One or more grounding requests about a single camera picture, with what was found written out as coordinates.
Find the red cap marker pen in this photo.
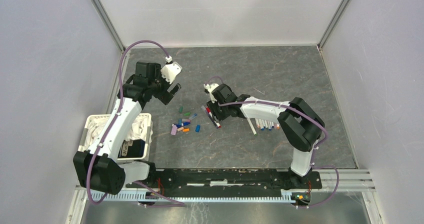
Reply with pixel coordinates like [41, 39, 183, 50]
[206, 107, 221, 129]

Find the purple grey marker pen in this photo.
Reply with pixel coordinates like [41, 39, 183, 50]
[201, 105, 219, 129]

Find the green cap marker pen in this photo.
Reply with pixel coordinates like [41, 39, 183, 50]
[246, 118, 258, 136]

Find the dark blue cap marker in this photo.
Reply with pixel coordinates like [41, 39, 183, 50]
[263, 120, 272, 130]

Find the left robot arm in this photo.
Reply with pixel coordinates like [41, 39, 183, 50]
[73, 61, 182, 195]

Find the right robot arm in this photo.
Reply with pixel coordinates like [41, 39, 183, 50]
[203, 83, 328, 188]

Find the white cloth in basket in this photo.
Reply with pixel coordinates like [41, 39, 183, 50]
[78, 113, 153, 151]

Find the white plastic basket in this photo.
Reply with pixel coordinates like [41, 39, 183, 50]
[75, 113, 153, 164]

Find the black item in basket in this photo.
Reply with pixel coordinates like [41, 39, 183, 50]
[118, 139, 146, 159]

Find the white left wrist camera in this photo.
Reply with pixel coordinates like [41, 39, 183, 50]
[160, 61, 182, 84]

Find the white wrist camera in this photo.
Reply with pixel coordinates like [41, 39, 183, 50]
[203, 83, 219, 103]
[160, 61, 182, 84]

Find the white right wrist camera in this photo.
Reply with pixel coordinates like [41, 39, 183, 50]
[203, 83, 219, 103]

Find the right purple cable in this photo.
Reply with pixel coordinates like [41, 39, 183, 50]
[205, 76, 341, 209]

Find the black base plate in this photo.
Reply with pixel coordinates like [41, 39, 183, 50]
[142, 168, 323, 198]

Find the white cable duct strip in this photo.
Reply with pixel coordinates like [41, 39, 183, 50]
[86, 190, 294, 204]

